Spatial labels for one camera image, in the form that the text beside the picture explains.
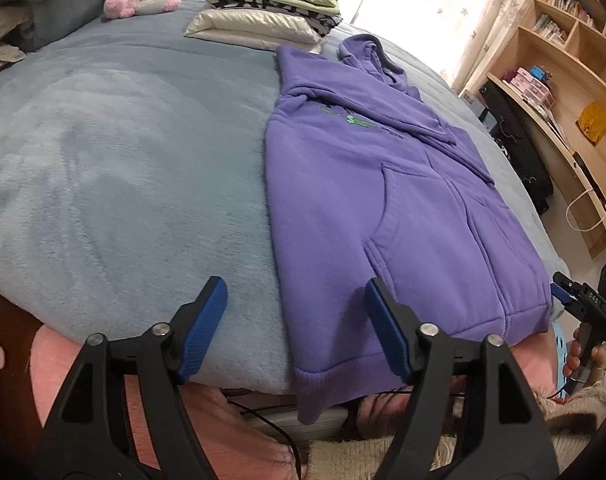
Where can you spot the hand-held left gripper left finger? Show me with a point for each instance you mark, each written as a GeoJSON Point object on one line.
{"type": "Point", "coordinates": [203, 332]}

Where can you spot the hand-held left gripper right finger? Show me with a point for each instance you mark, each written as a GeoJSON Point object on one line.
{"type": "Point", "coordinates": [388, 332]}

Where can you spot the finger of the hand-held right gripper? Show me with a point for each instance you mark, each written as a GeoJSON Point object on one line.
{"type": "Point", "coordinates": [565, 280]}
{"type": "Point", "coordinates": [570, 302]}

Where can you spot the purple zip hoodie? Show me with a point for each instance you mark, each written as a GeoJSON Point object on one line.
{"type": "Point", "coordinates": [358, 200]}

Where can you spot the person's right hand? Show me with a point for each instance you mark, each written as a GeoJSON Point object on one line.
{"type": "Point", "coordinates": [572, 360]}

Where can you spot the light blue plastic stool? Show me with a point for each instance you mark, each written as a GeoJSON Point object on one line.
{"type": "Point", "coordinates": [560, 347]}

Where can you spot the person's pink pants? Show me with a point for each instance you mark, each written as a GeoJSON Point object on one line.
{"type": "Point", "coordinates": [243, 430]}

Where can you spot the white ribbed appliance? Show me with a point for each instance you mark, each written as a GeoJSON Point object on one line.
{"type": "Point", "coordinates": [308, 427]}

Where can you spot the beige fluffy rug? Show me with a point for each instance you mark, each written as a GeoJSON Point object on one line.
{"type": "Point", "coordinates": [343, 457]}

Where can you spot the black bag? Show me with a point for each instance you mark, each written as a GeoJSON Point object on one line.
{"type": "Point", "coordinates": [520, 150]}

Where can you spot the yellow bag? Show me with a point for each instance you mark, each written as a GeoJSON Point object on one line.
{"type": "Point", "coordinates": [594, 122]}

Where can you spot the blue-grey fleece bed blanket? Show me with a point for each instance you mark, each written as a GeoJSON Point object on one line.
{"type": "Point", "coordinates": [133, 185]}

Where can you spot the white cardboard box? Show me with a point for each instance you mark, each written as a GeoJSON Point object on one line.
{"type": "Point", "coordinates": [475, 110]}

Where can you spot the pink mini drawer box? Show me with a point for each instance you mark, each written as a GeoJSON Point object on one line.
{"type": "Point", "coordinates": [528, 90]}

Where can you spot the small blue and red toy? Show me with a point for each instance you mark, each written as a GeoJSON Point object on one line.
{"type": "Point", "coordinates": [540, 74]}

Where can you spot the wooden shelf unit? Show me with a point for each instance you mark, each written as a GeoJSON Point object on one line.
{"type": "Point", "coordinates": [565, 67]}

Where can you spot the row of books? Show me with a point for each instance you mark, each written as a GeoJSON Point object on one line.
{"type": "Point", "coordinates": [570, 5]}
{"type": "Point", "coordinates": [550, 27]}

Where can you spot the cream leaf-print curtain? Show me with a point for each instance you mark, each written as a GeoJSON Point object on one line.
{"type": "Point", "coordinates": [488, 20]}

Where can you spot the folded white puffy jacket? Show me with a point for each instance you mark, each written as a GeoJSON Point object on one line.
{"type": "Point", "coordinates": [248, 27]}

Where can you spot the folded black-white patterned garment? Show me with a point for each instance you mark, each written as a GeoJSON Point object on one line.
{"type": "Point", "coordinates": [308, 15]}

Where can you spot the beige pillow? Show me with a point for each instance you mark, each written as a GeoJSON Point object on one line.
{"type": "Point", "coordinates": [0, 45]}

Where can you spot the folded blue-grey blanket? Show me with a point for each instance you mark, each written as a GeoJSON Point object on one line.
{"type": "Point", "coordinates": [58, 5]}

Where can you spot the wooden bed frame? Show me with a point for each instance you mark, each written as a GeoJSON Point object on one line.
{"type": "Point", "coordinates": [8, 320]}

